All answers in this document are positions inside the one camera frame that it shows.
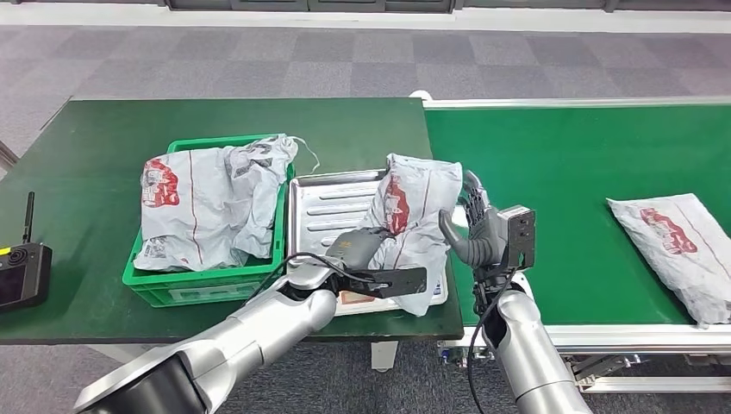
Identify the large crumpled grey courier package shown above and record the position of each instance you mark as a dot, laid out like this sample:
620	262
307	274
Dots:
205	217

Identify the black handheld device with antenna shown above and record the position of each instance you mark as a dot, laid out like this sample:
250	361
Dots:
25	274

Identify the green plastic crate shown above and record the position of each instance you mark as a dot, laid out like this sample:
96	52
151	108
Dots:
171	286

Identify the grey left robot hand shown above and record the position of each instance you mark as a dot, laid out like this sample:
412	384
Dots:
357	247

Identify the aluminium conveyor frame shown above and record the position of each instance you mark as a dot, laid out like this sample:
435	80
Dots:
628	336

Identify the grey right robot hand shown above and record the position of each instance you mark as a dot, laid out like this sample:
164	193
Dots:
482	234

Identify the green work table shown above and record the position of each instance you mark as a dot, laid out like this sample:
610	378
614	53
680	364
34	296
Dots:
85	148

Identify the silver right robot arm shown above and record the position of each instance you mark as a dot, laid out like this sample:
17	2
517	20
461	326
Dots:
531	360

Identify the green conveyor belt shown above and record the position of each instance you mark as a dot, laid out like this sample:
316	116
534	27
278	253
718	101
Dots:
542	166

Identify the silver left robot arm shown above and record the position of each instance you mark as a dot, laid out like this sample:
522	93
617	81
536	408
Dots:
257	337

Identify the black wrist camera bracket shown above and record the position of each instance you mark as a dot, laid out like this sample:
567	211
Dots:
519	234
400	281

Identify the black right wrist camera bracket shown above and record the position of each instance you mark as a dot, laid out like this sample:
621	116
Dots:
519	234

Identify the stainless steel scale tray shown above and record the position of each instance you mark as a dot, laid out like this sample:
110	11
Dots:
325	211

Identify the black left wrist camera bracket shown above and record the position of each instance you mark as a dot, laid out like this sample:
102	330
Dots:
400	281

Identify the grey courier package red print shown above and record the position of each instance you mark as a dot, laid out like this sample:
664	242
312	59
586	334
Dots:
674	251
414	185

